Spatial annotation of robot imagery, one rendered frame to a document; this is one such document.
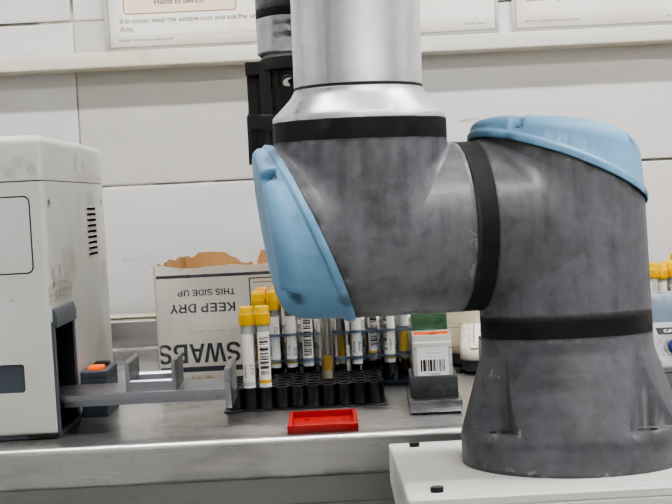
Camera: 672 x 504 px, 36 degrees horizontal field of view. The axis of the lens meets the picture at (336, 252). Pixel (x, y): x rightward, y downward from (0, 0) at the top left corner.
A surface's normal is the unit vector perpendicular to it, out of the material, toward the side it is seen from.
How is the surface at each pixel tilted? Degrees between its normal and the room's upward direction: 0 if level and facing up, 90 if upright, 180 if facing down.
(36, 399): 90
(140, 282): 90
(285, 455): 90
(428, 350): 90
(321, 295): 130
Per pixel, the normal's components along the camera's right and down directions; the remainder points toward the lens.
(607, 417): 0.12, -0.33
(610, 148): 0.42, -0.09
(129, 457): 0.01, 0.05
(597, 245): 0.22, -0.04
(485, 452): -0.87, 0.03
